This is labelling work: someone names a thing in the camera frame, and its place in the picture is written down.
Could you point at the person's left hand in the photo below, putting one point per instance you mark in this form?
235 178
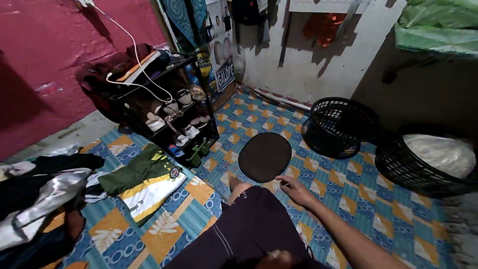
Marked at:
277 260

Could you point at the person's right hand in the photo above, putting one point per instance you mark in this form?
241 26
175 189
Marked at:
297 192

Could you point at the person's right fingers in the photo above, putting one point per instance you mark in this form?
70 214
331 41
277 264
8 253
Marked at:
283 179

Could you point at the person's right forearm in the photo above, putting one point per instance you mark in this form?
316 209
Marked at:
343 228

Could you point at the dark round mat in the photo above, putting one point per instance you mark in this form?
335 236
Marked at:
265 157

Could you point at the person's legs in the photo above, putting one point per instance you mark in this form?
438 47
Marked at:
257 224

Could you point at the black round plastic basket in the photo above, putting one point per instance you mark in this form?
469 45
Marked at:
317 130

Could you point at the platform with patterned vinyl cover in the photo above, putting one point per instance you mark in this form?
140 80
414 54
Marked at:
175 220

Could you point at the poster with blue white lettering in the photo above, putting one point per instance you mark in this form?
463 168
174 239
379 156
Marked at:
225 76

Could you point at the black shoe rack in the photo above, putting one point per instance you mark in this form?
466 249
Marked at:
179 123

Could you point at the black plastic laundry basket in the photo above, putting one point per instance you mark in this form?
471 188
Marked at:
407 170

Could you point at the green white yellow folded garment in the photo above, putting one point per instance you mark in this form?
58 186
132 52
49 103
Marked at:
149 183

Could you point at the yellow and blue poster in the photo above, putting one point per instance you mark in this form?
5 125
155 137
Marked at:
205 65

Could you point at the shiny orange red hanging decoration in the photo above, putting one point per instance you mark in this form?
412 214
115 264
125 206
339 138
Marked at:
323 30

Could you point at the whitish plastic bag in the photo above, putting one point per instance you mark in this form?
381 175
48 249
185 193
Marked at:
440 155

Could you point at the black hanging bag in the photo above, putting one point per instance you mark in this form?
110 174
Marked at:
246 13

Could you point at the teal patterned curtain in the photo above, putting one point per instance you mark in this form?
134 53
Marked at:
185 20

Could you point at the dark maroon bag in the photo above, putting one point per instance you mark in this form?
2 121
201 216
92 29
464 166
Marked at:
101 78

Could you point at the green plastic wrapped bundle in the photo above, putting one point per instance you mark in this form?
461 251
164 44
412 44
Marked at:
437 30

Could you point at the pile of mixed clothes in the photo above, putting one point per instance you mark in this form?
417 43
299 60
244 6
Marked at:
41 201

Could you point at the white power outlet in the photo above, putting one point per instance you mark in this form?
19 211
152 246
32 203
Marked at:
85 2

